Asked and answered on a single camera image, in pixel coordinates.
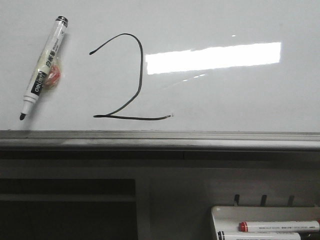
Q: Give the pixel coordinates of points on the black whiteboard marker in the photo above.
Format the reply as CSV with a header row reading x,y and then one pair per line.
x,y
44,65

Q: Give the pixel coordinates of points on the white whiteboard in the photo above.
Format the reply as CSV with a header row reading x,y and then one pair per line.
x,y
176,65

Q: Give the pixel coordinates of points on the white marker tray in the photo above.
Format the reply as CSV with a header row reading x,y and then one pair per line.
x,y
227,218

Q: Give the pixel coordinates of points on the black capped marker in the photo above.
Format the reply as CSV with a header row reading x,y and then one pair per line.
x,y
222,235

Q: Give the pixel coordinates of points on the red capped marker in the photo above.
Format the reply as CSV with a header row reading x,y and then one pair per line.
x,y
279,226

